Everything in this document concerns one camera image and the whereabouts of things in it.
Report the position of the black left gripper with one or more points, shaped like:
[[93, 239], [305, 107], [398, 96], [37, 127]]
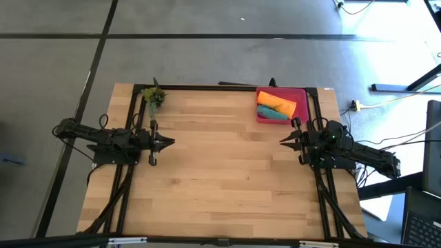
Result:
[[144, 140]]

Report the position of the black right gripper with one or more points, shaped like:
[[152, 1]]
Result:
[[311, 143]]

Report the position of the teal microfiber towel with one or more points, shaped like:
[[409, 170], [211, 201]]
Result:
[[270, 113]]

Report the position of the orange microfiber towel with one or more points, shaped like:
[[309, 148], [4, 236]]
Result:
[[275, 103]]

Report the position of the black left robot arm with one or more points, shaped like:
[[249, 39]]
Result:
[[89, 132]]

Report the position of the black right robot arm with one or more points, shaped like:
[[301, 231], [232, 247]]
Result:
[[372, 156]]

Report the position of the pink plastic basket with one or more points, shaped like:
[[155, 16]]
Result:
[[301, 103]]

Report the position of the green artificial potted plant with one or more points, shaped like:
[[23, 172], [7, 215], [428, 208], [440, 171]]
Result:
[[154, 96]]

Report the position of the yellow power strip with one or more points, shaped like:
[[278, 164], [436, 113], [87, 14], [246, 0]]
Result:
[[355, 105]]

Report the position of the white paper sheet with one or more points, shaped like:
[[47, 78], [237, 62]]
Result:
[[379, 206]]

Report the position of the black desk leg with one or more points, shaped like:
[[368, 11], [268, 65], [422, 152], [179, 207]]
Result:
[[389, 87]]

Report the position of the dark grey monitor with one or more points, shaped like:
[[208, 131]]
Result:
[[432, 155]]

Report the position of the black laptop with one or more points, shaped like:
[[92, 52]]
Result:
[[423, 227]]

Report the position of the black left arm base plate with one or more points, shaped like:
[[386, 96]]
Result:
[[110, 159]]

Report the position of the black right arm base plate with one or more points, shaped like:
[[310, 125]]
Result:
[[344, 163]]

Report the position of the black aluminium table frame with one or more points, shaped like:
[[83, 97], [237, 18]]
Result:
[[206, 87]]

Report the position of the black horizontal frame beam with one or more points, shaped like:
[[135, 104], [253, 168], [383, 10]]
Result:
[[51, 242]]

